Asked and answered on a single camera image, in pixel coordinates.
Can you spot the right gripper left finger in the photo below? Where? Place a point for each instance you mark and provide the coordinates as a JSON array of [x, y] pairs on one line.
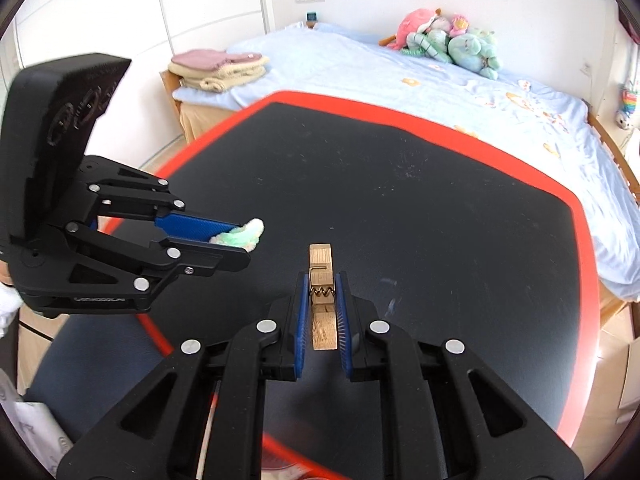
[[199, 411]]

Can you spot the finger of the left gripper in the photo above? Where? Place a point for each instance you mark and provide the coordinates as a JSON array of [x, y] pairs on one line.
[[119, 201], [157, 262]]

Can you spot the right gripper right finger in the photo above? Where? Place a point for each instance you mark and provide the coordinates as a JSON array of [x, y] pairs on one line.
[[342, 329]]

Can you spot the green white wrapper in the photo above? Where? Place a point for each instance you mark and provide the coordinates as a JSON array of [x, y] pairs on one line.
[[245, 237]]

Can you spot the wooden clothespin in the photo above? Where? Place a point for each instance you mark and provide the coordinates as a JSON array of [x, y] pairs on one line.
[[322, 298]]

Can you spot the folded towels stack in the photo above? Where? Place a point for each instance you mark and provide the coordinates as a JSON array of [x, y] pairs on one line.
[[217, 71]]

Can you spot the red black table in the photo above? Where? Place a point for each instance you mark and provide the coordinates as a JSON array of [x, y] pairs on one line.
[[477, 272]]

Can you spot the bed with blue sheet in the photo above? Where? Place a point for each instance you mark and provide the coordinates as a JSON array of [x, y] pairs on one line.
[[546, 128]]

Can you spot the plush toys pile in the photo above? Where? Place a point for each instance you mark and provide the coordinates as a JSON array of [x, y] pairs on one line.
[[450, 39]]

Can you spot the rainbow hanging toy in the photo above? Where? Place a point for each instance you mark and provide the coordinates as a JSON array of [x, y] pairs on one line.
[[628, 105]]

